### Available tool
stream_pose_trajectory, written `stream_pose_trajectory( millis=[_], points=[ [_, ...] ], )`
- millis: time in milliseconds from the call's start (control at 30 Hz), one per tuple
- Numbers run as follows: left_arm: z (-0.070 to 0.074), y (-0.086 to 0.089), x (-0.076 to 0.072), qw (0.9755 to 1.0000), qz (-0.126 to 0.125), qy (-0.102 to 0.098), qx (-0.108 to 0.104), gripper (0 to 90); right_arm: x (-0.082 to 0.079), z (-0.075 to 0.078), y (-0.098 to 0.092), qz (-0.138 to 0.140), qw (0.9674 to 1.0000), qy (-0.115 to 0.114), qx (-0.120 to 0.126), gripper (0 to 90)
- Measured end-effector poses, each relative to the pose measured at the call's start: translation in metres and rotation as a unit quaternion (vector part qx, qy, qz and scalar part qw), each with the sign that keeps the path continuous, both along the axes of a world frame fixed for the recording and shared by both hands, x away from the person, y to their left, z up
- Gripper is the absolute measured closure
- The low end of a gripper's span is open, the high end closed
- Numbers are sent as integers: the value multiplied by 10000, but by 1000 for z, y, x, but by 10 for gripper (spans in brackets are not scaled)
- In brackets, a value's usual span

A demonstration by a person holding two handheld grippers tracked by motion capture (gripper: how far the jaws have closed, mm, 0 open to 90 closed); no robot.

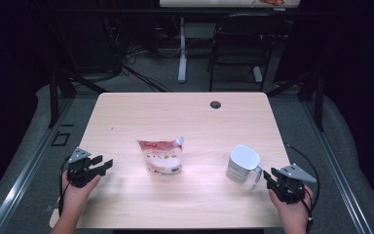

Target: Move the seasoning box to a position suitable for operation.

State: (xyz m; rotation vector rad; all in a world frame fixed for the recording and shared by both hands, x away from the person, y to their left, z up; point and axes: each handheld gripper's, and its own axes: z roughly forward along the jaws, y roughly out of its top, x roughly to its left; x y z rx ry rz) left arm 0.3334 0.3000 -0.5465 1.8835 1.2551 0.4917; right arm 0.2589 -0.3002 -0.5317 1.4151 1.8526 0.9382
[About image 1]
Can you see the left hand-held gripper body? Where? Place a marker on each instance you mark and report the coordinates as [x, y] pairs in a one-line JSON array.
[[81, 172]]

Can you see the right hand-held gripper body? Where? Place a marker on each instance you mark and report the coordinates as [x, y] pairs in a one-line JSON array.
[[289, 190]]

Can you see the white measuring cup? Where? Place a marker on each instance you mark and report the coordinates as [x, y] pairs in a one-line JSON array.
[[242, 164]]

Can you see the clear red spouted pouch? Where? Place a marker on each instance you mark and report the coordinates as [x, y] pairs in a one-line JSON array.
[[162, 159]]

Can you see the person's right hand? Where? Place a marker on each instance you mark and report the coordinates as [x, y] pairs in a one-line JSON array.
[[295, 213]]

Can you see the person's left hand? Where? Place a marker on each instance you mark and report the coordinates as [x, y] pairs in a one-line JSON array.
[[76, 198]]

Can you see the black metal stand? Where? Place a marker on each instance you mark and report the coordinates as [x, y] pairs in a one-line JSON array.
[[319, 104], [53, 97]]

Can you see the white desk foot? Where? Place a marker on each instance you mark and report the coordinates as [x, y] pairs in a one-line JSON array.
[[257, 74]]

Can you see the black folding chair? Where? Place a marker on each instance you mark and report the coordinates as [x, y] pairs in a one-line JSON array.
[[243, 42]]

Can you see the white desk leg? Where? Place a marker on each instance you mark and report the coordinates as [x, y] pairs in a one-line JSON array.
[[182, 55]]

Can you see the red thing on background desk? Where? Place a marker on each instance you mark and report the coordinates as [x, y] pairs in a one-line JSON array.
[[272, 2]]

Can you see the pale background desk top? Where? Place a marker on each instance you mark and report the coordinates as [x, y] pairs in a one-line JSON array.
[[207, 3]]

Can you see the aluminium floor rail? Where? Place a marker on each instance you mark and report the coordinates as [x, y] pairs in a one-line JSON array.
[[22, 175], [341, 182]]

